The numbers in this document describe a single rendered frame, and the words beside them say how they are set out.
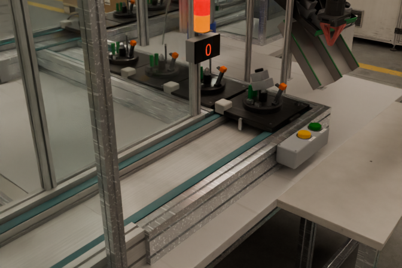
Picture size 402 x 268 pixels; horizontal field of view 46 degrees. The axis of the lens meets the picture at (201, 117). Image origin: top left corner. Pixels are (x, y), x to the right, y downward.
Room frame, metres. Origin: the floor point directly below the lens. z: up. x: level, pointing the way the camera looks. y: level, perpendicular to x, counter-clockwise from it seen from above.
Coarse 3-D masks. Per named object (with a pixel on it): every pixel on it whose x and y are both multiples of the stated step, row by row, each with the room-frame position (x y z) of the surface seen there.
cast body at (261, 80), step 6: (258, 72) 1.50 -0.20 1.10; (264, 72) 1.52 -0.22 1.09; (252, 78) 1.52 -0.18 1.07; (258, 78) 1.50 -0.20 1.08; (264, 78) 1.50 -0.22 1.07; (270, 78) 1.51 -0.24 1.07; (252, 84) 1.52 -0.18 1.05; (258, 84) 1.50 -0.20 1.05; (264, 84) 1.48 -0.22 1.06; (270, 84) 1.50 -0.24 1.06
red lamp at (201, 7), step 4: (196, 0) 1.43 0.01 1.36; (200, 0) 1.42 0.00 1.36; (204, 0) 1.42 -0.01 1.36; (208, 0) 1.43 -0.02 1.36; (196, 4) 1.43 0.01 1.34; (200, 4) 1.42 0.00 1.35; (204, 4) 1.42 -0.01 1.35; (208, 4) 1.43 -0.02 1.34; (196, 8) 1.43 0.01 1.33; (200, 8) 1.42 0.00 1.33; (204, 8) 1.42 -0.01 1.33; (208, 8) 1.43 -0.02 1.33; (196, 12) 1.43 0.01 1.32; (200, 12) 1.42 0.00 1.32; (204, 12) 1.42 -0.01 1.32; (208, 12) 1.43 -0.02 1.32
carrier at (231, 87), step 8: (200, 72) 1.71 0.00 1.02; (208, 72) 1.67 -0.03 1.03; (200, 80) 1.70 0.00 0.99; (208, 80) 1.66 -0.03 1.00; (216, 80) 1.70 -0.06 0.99; (224, 80) 1.75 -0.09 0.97; (200, 88) 1.62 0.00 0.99; (208, 88) 1.63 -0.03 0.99; (216, 88) 1.62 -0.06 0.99; (224, 88) 1.66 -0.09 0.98; (232, 88) 1.67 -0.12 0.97; (240, 88) 1.67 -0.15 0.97; (200, 96) 1.59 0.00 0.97; (208, 96) 1.59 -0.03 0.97; (216, 96) 1.59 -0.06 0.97; (224, 96) 1.59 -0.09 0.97; (232, 96) 1.60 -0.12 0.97; (200, 104) 1.54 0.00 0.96; (208, 104) 1.52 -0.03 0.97
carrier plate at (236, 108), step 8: (240, 96) 1.59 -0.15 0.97; (232, 104) 1.52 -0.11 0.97; (240, 104) 1.52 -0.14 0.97; (288, 104) 1.52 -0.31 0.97; (304, 104) 1.52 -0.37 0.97; (216, 112) 1.49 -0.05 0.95; (224, 112) 1.47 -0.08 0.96; (232, 112) 1.45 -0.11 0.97; (240, 112) 1.45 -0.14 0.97; (248, 112) 1.45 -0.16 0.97; (280, 112) 1.45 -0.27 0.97; (288, 112) 1.45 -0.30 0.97; (296, 112) 1.45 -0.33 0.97; (248, 120) 1.40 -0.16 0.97; (256, 120) 1.39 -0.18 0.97; (264, 120) 1.39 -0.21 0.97; (272, 120) 1.39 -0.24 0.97; (280, 120) 1.39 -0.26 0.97; (288, 120) 1.42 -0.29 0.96; (264, 128) 1.36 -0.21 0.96; (272, 128) 1.34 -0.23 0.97
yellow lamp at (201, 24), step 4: (196, 16) 1.43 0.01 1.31; (200, 16) 1.42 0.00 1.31; (204, 16) 1.42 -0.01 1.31; (208, 16) 1.43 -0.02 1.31; (196, 20) 1.43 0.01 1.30; (200, 20) 1.42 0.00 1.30; (204, 20) 1.42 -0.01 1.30; (208, 20) 1.43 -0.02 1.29; (196, 24) 1.43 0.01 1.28; (200, 24) 1.42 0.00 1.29; (204, 24) 1.42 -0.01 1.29; (208, 24) 1.43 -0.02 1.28; (196, 28) 1.43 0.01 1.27; (200, 28) 1.42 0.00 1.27; (204, 28) 1.42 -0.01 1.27; (208, 28) 1.43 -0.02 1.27
